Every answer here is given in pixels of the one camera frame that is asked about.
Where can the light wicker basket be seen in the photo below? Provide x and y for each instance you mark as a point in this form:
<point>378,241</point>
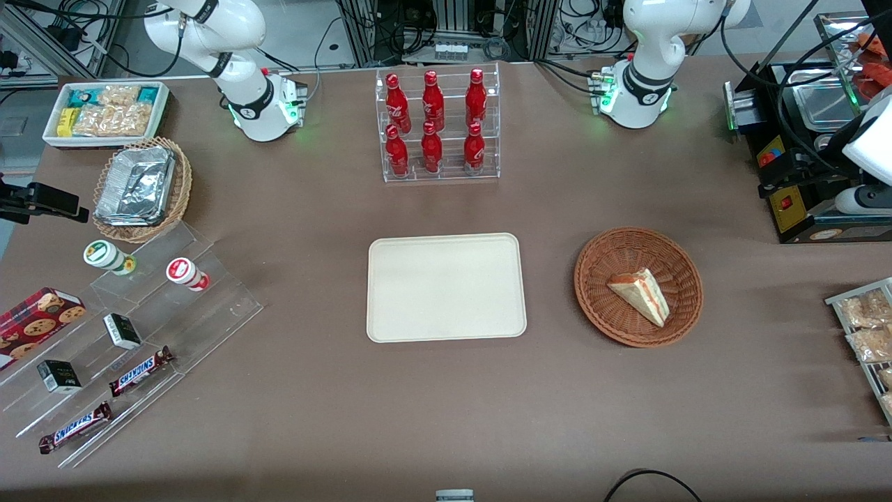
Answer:
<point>182,189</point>

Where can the red sausage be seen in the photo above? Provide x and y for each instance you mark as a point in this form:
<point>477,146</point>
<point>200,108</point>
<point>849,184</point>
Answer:
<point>877,80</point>
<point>874,45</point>

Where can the red cola bottle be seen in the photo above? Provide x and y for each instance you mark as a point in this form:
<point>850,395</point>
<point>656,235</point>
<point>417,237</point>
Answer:
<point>397,157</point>
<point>476,101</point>
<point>433,104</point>
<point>397,108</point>
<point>474,150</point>
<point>431,150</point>

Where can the brown snickers bar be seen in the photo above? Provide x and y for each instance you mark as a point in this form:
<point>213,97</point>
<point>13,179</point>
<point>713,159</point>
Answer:
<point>75,427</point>
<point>139,371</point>

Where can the clear snack bag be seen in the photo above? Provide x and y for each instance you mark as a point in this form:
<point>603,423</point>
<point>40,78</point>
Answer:
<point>864,310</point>
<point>886,404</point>
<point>871,345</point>
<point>885,378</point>

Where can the teal snack packet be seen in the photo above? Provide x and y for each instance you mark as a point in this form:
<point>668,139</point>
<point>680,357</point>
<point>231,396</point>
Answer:
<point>148,95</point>
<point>82,97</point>

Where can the stacked aluminium foil containers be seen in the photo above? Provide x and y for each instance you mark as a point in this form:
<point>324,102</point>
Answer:
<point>136,185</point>

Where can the white power strip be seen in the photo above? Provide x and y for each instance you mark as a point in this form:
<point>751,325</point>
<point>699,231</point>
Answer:
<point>449,51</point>

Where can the beige rectangular tray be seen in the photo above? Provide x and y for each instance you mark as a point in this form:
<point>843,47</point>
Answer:
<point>446,286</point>

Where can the large clear cracker bag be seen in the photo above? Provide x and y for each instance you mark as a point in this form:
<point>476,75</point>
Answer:
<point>115,120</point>

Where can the clear acrylic bottle rack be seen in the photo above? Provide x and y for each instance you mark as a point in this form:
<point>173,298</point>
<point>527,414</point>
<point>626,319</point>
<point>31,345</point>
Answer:
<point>453,150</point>

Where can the clear acrylic stepped stand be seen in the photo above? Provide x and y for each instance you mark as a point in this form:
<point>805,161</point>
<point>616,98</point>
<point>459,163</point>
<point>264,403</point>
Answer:
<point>223,300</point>

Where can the stainless steel pan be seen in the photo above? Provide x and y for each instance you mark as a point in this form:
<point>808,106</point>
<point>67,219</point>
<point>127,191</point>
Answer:
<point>829,143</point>
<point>822,101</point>

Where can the black food warmer machine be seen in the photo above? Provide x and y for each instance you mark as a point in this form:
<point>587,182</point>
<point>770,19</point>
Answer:
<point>829,230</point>

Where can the yellow snack packet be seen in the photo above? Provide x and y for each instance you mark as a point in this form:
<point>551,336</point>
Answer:
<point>66,122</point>

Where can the small black carton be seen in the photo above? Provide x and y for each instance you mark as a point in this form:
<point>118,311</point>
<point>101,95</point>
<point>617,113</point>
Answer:
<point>122,331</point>
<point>59,376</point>

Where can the red tartan cookie box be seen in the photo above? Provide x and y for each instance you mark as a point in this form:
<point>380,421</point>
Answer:
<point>35,321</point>

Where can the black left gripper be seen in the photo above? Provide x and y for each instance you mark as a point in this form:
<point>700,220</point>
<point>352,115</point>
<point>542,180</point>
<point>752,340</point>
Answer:
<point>813,169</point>

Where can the small clear cracker bag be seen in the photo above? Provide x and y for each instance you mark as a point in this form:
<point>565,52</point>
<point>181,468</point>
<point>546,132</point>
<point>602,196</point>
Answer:
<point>118,95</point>

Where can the brown wicker basket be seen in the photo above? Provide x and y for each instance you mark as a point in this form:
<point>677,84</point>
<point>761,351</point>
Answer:
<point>606,265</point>

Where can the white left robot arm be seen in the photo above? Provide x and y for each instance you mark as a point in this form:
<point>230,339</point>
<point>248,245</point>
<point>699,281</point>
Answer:
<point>648,42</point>

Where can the green lid yoghurt cup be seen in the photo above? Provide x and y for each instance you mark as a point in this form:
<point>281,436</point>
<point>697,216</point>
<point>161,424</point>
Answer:
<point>101,254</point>

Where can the red lid yoghurt cup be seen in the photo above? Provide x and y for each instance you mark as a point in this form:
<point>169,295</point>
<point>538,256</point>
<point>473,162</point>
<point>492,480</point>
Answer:
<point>182,270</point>

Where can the triangular sandwich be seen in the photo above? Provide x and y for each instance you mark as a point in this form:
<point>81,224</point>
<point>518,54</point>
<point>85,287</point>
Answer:
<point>644,296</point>

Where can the white rectangular bin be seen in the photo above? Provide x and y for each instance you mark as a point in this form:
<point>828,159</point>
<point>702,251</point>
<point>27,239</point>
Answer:
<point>104,142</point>

